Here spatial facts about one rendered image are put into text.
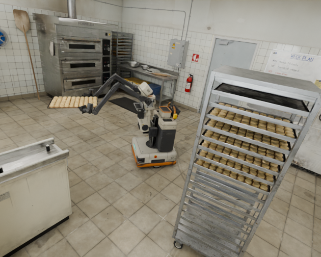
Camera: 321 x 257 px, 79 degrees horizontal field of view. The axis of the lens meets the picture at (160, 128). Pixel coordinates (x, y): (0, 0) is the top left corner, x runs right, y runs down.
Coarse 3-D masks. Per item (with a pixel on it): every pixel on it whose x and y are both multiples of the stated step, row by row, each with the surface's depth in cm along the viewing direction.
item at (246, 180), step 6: (198, 162) 166; (204, 162) 170; (210, 168) 161; (216, 168) 165; (222, 168) 164; (228, 174) 156; (234, 174) 157; (240, 174) 158; (240, 180) 152; (246, 180) 152; (252, 180) 157; (258, 186) 148; (264, 186) 149
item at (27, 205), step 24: (0, 168) 153; (48, 168) 174; (0, 192) 149; (24, 192) 164; (48, 192) 183; (0, 216) 156; (24, 216) 173; (48, 216) 193; (0, 240) 163; (24, 240) 182
